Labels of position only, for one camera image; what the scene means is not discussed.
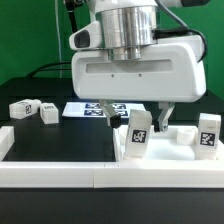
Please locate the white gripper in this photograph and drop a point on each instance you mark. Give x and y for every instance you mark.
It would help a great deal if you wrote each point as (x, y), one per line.
(169, 71)

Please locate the white square table top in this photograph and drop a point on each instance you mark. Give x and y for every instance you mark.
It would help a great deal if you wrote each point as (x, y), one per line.
(177, 143)

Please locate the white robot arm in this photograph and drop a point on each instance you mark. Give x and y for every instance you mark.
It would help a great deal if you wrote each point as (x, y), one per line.
(138, 50)

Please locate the white U-shaped obstacle fence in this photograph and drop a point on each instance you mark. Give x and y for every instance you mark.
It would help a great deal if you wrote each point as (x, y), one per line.
(131, 173)

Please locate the white sheet with markers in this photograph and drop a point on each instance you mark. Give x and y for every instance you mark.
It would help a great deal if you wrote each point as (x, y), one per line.
(92, 109)

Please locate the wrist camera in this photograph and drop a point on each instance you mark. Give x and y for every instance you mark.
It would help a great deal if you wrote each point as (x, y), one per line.
(89, 37)

